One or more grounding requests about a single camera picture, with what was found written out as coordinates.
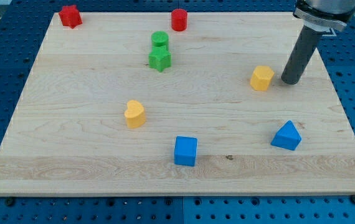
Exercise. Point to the red star block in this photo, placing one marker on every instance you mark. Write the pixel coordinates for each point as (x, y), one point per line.
(70, 16)

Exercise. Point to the blue cube block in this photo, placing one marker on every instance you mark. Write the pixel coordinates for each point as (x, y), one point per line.
(185, 151)

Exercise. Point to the red cylinder block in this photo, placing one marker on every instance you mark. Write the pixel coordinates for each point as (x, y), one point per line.
(179, 19)

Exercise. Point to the green cylinder block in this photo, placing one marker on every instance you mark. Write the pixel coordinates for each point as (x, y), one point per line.
(159, 39)

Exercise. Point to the yellow heart block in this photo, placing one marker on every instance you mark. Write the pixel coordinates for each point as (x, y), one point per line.
(135, 115)

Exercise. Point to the blue triangle block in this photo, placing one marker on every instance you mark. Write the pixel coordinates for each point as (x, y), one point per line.
(287, 137)

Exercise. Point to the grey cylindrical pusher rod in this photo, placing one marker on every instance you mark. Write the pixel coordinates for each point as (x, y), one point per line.
(300, 55)

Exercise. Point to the green star block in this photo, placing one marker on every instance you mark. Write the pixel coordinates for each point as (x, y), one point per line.
(159, 58)

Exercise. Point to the yellow hexagon block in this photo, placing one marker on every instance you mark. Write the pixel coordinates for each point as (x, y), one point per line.
(261, 77)

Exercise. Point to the light wooden board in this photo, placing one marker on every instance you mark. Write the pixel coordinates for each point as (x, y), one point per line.
(68, 135)

